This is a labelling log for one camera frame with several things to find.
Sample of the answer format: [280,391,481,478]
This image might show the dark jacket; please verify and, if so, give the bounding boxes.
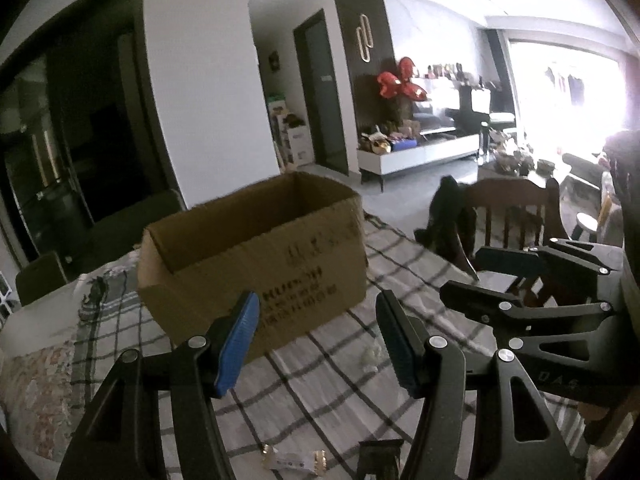
[414,175,478,271]

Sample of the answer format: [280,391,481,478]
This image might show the grey plaid tablecloth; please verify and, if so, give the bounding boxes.
[75,210,591,480]

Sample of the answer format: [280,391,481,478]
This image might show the dark striped snack packet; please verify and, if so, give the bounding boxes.
[359,439,405,480]

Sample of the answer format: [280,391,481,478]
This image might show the dark glass sliding door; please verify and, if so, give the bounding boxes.
[0,0,176,271]

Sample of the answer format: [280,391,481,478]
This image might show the round stool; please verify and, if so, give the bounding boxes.
[570,212,601,243]

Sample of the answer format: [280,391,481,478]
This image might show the looped wall light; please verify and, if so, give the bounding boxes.
[354,12,373,63]

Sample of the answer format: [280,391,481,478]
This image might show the white snack bar packet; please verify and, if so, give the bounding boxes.
[260,445,328,473]

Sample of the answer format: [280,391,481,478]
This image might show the wooden chair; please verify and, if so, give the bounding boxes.
[450,177,571,311]

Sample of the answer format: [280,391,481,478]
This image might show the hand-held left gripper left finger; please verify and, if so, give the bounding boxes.
[56,290,262,480]

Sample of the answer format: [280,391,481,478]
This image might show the clear plastic wrapper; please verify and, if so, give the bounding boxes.
[360,342,386,373]

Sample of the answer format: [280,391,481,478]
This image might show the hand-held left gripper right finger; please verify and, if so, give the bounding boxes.
[375,290,591,480]

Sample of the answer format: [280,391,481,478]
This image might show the dark interior door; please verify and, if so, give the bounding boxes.
[292,10,351,176]

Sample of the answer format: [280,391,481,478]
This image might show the floral table mat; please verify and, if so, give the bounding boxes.
[0,340,81,461]

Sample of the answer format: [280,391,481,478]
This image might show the stack of cartons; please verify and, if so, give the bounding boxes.
[267,95,313,168]

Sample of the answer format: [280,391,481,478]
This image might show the red balloons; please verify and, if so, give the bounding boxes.
[376,57,431,103]

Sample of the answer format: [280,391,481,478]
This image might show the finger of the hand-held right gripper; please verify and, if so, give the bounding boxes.
[439,280,623,411]
[474,237,626,306]

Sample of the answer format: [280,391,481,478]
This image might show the coffee table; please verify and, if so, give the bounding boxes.
[477,135,551,181]

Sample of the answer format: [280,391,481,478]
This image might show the brown cardboard box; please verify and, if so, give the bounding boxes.
[136,171,370,361]

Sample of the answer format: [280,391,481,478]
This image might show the white television cabinet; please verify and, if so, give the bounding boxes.
[357,132,483,193]

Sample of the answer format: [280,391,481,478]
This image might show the dark green dining chair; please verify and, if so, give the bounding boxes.
[15,252,68,306]
[65,189,186,281]

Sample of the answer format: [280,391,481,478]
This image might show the television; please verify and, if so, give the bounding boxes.
[412,77,516,131]

